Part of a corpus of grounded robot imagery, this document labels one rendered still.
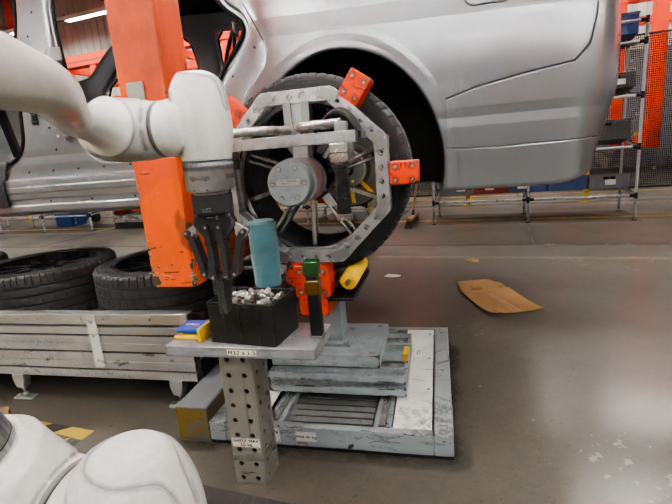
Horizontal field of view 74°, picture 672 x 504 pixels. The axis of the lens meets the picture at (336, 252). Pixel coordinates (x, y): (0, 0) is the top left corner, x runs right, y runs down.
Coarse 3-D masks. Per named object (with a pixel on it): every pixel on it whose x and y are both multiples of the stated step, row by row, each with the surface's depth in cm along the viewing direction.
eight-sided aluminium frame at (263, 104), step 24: (264, 96) 137; (288, 96) 140; (312, 96) 134; (336, 96) 133; (360, 120) 138; (384, 144) 133; (240, 168) 150; (384, 168) 135; (240, 192) 151; (384, 192) 136; (240, 216) 148; (384, 216) 138; (360, 240) 142
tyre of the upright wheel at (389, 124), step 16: (288, 80) 143; (304, 80) 142; (320, 80) 141; (336, 80) 140; (256, 96) 146; (368, 96) 139; (368, 112) 140; (384, 112) 139; (384, 128) 140; (400, 128) 145; (400, 144) 140; (240, 160) 153; (400, 192) 144; (400, 208) 145; (384, 224) 147; (368, 240) 150; (384, 240) 149; (352, 256) 152
